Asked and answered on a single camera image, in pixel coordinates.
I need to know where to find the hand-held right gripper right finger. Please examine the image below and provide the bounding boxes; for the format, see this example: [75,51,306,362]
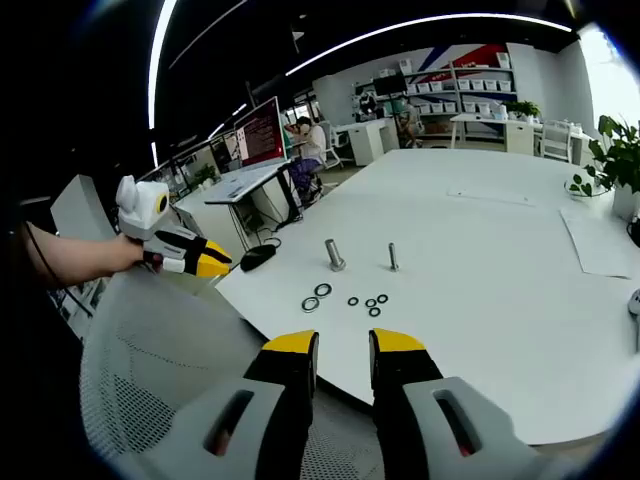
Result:
[368,327,556,480]

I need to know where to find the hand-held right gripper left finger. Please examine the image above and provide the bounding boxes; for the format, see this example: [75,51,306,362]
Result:
[119,329,320,480]

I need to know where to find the large steel threaded stud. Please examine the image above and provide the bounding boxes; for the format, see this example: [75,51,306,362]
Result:
[323,238,348,273]

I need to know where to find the person's left hand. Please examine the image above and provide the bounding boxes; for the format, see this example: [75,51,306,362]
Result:
[107,232,166,275]

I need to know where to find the black computer mouse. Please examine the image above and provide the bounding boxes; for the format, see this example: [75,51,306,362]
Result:
[239,244,277,273]

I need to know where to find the light grey panel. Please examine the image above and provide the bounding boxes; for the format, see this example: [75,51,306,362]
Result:
[49,173,121,241]

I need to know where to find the small green desk plant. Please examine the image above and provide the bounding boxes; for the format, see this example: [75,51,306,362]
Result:
[192,163,221,190]

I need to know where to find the white standing desk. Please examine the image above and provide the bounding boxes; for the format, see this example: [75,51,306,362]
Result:
[203,160,306,251]

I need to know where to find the white mesh office chair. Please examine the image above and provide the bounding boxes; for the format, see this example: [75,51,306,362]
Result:
[79,269,386,480]

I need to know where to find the red screen monitor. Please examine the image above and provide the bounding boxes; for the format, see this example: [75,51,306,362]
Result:
[232,96,289,171]

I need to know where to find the ceiling light strip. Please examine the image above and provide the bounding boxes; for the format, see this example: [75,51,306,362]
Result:
[147,0,179,131]
[284,13,574,77]

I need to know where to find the white swivel chair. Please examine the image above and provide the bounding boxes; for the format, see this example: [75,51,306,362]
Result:
[319,119,354,169]

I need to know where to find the white low desk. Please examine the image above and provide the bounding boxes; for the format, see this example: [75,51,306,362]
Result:
[334,117,401,166]

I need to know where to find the white handheld controller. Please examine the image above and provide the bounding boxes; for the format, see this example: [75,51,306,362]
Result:
[627,287,640,354]

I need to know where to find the white paper sheet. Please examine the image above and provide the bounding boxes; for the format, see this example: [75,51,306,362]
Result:
[558,205,634,280]

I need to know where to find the black display screen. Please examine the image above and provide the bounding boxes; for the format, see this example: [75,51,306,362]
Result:
[372,74,409,96]

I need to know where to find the glass bowl with plant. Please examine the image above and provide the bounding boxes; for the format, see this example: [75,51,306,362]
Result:
[564,172,609,201]

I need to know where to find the white shelving unit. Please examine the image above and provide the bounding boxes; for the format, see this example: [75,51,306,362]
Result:
[399,57,519,136]

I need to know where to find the white plant pot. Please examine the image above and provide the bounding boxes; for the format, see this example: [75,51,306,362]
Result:
[612,182,640,221]

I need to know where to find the white side table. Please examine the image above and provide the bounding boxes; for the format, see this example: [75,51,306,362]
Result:
[449,112,541,151]

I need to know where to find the white slatted chair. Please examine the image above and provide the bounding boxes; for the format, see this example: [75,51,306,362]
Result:
[539,119,574,164]

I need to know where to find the row of white storage bins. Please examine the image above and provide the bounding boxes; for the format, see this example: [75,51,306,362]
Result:
[399,58,516,115]

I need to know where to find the small potted plant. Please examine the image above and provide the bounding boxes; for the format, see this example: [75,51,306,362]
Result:
[504,99,542,121]

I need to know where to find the large leafy green plant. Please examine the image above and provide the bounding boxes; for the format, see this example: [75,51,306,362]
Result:
[584,114,640,196]

